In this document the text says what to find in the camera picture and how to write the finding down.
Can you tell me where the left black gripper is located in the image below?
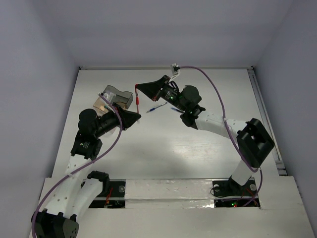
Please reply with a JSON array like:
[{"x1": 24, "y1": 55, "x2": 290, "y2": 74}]
[{"x1": 94, "y1": 102, "x2": 141, "y2": 138}]

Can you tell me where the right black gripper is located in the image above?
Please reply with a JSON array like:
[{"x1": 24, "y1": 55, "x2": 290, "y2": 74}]
[{"x1": 137, "y1": 74, "x2": 187, "y2": 112}]

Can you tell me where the red gel pen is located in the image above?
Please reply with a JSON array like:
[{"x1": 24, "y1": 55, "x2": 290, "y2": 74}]
[{"x1": 134, "y1": 84, "x2": 139, "y2": 114}]

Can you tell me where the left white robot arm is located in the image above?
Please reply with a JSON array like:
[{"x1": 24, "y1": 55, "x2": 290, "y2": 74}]
[{"x1": 31, "y1": 104, "x2": 141, "y2": 238}]

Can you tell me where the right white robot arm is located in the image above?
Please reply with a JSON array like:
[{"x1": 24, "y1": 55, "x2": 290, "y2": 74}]
[{"x1": 135, "y1": 75, "x2": 275, "y2": 194}]

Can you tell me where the blue ballpoint pen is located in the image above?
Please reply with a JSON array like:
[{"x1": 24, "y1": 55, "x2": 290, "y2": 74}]
[{"x1": 146, "y1": 102, "x2": 167, "y2": 113}]

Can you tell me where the blue gel pen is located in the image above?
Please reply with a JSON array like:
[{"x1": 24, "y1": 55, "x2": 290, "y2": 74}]
[{"x1": 171, "y1": 108, "x2": 183, "y2": 114}]

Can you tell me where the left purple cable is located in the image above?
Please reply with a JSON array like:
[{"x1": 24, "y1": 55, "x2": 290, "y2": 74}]
[{"x1": 31, "y1": 93, "x2": 123, "y2": 238}]

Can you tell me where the purple cable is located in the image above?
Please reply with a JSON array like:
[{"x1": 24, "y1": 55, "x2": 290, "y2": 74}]
[
  {"x1": 31, "y1": 93, "x2": 123, "y2": 238},
  {"x1": 177, "y1": 65, "x2": 263, "y2": 207}
]

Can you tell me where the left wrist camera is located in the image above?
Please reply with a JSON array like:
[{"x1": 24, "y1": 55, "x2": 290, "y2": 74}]
[{"x1": 99, "y1": 91, "x2": 116, "y2": 104}]

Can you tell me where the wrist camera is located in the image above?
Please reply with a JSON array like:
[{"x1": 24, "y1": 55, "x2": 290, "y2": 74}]
[
  {"x1": 170, "y1": 63, "x2": 180, "y2": 81},
  {"x1": 99, "y1": 91, "x2": 116, "y2": 104}
]

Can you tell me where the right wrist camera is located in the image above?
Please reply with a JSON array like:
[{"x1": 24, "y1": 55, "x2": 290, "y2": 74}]
[{"x1": 170, "y1": 63, "x2": 180, "y2": 81}]

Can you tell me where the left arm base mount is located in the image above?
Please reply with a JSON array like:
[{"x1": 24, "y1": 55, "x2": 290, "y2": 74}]
[{"x1": 89, "y1": 180, "x2": 126, "y2": 209}]

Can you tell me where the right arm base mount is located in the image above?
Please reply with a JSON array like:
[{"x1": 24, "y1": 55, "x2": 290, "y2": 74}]
[{"x1": 210, "y1": 178, "x2": 261, "y2": 208}]

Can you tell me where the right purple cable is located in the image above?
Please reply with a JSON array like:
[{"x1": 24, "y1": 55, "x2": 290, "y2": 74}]
[{"x1": 177, "y1": 65, "x2": 263, "y2": 207}]

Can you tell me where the aluminium side rail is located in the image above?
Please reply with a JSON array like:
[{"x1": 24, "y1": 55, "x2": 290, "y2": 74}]
[{"x1": 247, "y1": 66, "x2": 288, "y2": 176}]

